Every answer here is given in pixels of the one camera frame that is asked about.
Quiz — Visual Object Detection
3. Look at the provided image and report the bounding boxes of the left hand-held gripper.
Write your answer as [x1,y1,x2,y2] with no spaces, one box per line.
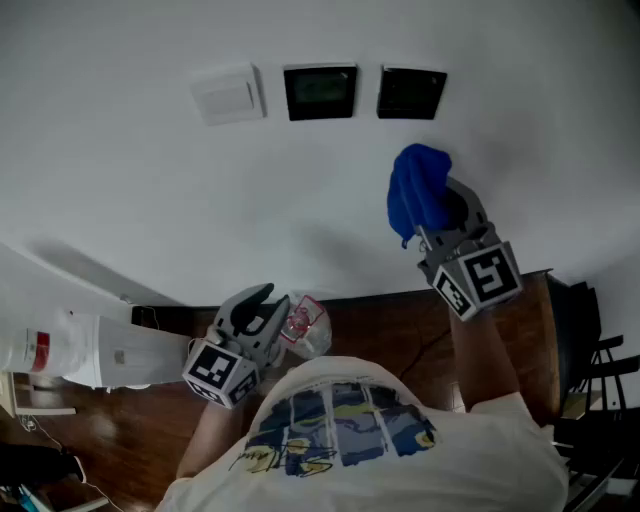
[181,282,292,410]

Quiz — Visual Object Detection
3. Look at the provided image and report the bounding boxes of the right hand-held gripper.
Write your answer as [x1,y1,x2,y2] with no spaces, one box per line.
[416,175,525,323]

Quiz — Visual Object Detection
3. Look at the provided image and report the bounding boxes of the blue cloth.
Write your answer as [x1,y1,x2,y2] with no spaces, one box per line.
[386,143,454,250]

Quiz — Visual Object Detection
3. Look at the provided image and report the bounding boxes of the black wall panel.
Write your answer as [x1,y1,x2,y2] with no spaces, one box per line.
[376,64,449,121]
[283,62,359,123]

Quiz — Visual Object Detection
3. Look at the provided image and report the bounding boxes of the person's right forearm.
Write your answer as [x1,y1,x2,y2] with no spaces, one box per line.
[448,299,521,414]

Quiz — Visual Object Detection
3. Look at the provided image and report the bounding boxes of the person's left forearm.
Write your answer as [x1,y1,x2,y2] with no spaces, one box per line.
[175,387,251,479]

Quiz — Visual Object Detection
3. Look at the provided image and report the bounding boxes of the clear plastic bag red label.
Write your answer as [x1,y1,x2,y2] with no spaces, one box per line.
[279,293,334,359]

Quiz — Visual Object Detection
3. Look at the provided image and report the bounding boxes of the white floor appliance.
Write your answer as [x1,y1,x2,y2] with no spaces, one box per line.
[94,313,195,391]

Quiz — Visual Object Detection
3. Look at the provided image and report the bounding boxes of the black chair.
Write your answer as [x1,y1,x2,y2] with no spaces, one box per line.
[544,269,629,426]

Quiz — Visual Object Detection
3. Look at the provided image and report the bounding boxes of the person's white printed shirt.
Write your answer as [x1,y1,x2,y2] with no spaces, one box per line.
[155,355,569,512]

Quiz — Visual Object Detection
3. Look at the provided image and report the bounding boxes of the white bag with red label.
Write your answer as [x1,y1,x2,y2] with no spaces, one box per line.
[0,307,101,376]

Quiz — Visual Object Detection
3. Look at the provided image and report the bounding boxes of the white low shelf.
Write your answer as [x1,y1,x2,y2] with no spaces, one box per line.
[0,372,76,419]

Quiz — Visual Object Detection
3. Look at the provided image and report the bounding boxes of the black bag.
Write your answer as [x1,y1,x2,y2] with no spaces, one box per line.
[0,442,84,489]

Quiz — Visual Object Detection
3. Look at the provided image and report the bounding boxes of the white wall switch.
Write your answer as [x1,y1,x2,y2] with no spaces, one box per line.
[189,62,268,127]

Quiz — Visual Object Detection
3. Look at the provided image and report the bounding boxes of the white cable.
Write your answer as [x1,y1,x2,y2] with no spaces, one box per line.
[19,414,121,511]

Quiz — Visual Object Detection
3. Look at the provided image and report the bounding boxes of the black metal frame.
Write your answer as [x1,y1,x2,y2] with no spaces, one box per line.
[552,414,640,512]

